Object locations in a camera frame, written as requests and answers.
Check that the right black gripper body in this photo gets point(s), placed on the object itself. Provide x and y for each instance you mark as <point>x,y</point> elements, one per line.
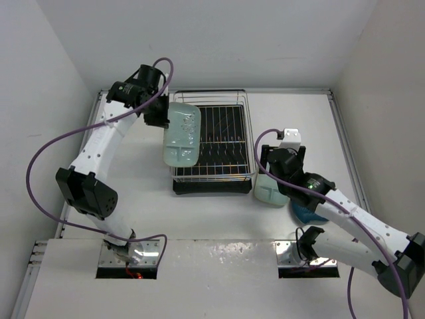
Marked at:
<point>282,189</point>

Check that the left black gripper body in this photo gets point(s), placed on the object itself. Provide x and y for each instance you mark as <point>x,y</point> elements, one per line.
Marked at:
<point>156,113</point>

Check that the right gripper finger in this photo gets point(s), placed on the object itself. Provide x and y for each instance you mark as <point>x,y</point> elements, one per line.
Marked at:
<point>301,153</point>
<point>265,151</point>

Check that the light green divided plate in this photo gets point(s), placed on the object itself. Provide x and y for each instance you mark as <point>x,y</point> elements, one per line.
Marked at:
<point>181,140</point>
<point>266,190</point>

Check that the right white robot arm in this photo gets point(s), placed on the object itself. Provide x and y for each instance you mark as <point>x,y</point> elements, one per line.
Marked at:
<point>394,258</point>

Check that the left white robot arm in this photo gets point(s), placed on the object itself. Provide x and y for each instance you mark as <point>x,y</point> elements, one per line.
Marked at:
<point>83,183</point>

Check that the black drip tray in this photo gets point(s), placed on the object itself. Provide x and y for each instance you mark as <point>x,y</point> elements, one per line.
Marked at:
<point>216,187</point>

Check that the dark blue shell plate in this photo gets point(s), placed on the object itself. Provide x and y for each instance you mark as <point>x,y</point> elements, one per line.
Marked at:
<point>304,215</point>

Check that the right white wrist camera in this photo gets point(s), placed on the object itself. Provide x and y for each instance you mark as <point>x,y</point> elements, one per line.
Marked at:
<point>290,138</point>

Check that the back aluminium table rail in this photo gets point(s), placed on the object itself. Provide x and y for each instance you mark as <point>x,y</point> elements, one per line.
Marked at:
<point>324,91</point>

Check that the aluminium table rail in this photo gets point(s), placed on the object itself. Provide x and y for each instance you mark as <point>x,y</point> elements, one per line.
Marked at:
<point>324,91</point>
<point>355,178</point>
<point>66,184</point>

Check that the wire dish rack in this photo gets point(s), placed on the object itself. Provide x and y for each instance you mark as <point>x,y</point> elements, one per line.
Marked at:
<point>221,98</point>

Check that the right aluminium table rail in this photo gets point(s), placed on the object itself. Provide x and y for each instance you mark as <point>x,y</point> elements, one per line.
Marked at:
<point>355,178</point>

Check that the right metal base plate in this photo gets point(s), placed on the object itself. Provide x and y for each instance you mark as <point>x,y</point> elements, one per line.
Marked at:
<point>287,257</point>

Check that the metal base plate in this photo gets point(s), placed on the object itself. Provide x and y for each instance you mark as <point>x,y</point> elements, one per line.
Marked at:
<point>287,257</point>
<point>142,254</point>

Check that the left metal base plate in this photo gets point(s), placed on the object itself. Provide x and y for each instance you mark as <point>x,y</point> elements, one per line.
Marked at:
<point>142,254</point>

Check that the left aluminium table rail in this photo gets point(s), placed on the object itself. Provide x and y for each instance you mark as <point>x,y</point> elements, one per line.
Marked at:
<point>66,184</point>

